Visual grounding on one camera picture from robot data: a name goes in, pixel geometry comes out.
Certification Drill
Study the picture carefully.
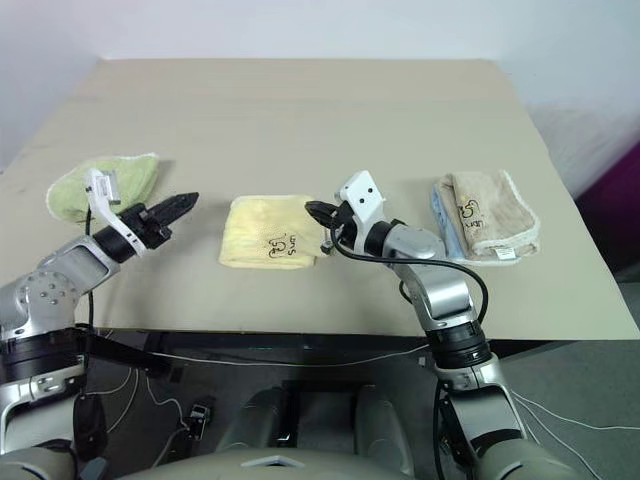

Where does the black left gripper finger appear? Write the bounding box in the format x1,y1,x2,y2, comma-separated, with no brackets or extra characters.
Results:
148,191,201,215
155,201,195,230

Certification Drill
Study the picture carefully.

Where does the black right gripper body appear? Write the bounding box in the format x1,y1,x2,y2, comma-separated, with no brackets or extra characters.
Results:
319,200,365,255

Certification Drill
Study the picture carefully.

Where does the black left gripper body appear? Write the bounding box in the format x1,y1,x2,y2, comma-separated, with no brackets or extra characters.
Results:
117,202,174,251

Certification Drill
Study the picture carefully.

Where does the yellow towel with black print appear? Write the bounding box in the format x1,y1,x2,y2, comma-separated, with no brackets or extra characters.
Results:
217,194,322,271

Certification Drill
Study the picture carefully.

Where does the green towel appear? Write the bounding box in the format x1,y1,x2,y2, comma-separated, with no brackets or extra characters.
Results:
45,152,161,225

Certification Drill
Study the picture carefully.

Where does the light blue towel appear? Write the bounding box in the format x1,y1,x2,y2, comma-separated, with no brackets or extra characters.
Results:
430,181,470,263

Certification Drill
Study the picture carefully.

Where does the beige towel with black print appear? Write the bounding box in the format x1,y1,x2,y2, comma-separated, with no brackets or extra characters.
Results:
438,169,543,265

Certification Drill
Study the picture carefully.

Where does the small black floor device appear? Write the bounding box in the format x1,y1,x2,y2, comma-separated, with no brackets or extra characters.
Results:
185,396,217,442

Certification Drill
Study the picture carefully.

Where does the grey robot torso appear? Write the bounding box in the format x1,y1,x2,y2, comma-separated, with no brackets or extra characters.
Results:
0,442,586,480

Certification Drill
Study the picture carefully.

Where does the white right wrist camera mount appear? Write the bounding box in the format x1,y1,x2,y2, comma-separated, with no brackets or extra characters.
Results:
333,170,389,236

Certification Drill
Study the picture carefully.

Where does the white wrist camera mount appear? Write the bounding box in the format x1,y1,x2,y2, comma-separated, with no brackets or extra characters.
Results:
83,168,150,257
333,170,389,236

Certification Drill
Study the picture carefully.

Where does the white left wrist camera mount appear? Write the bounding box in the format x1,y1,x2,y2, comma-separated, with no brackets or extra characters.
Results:
83,168,150,257

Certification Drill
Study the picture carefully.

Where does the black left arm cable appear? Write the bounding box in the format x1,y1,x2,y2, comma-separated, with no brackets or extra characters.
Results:
83,203,97,332

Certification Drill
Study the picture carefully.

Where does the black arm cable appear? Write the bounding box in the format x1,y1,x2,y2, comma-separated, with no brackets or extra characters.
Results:
83,203,97,332
331,238,489,326

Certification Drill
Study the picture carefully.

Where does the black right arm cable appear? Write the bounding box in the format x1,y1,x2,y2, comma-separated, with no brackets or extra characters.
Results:
331,238,489,326

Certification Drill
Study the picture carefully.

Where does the black table frame bar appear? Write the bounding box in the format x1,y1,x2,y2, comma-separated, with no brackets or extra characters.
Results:
74,325,437,379

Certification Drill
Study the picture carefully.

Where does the thin white floor cable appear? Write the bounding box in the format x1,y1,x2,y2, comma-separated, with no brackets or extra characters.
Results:
89,342,437,451
512,388,640,441

